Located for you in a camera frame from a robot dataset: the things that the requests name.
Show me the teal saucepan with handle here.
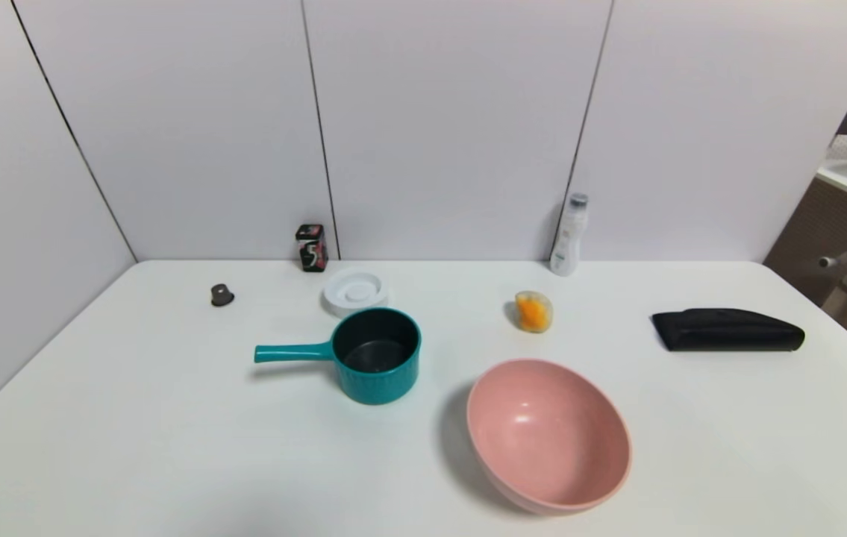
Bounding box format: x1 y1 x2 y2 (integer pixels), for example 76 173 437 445
254 307 422 406

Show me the pink bowl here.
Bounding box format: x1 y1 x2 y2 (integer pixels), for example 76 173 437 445
466 359 633 516

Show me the white bottle grey cap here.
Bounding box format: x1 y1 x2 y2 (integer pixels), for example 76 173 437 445
549 192 590 277

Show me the white round lid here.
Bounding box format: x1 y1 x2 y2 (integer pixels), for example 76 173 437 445
322 268 389 319

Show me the black red tin box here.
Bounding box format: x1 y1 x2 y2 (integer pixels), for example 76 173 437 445
296 224 329 273

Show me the orange fruit jelly cup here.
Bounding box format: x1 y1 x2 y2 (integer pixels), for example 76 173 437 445
515 290 554 333

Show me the black soft pouch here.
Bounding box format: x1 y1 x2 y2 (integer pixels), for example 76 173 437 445
651 308 806 352

